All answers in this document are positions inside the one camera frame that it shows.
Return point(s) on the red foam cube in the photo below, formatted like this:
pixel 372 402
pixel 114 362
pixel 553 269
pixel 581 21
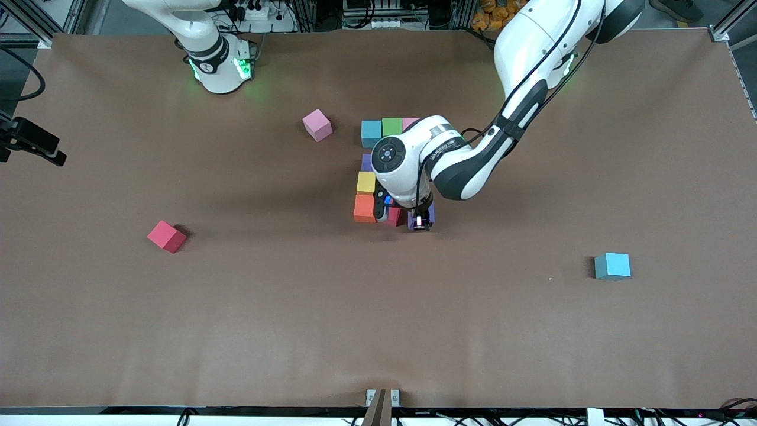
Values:
pixel 395 219
pixel 165 236

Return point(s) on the orange foam cube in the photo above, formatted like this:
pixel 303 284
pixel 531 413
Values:
pixel 364 208

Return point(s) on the yellow foam cube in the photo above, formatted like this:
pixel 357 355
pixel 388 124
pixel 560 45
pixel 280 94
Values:
pixel 365 183

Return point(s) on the purple foam cube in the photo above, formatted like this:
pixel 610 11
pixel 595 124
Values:
pixel 366 163
pixel 432 216

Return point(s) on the blue foam cube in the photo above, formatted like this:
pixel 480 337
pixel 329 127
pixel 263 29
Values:
pixel 369 133
pixel 612 265

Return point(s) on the green foam cube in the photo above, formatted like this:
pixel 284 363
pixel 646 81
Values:
pixel 390 125

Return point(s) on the pink foam cube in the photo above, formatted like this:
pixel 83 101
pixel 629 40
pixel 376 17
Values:
pixel 317 124
pixel 408 121

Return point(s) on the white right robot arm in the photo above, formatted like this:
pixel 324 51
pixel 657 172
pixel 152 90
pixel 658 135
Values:
pixel 216 56

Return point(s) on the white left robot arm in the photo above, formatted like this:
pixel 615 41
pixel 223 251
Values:
pixel 387 155

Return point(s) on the paper table cover sheet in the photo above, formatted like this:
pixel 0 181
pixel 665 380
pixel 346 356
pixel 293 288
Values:
pixel 378 325

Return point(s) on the grey electronics unit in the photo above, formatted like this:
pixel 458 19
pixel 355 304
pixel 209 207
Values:
pixel 378 12

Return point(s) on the white power strip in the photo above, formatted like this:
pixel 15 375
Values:
pixel 254 12

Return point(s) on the small white box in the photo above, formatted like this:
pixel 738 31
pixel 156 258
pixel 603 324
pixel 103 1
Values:
pixel 595 417

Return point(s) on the aluminium frame profile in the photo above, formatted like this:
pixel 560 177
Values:
pixel 35 18
pixel 730 23

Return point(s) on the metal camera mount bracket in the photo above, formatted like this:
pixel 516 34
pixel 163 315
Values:
pixel 382 405

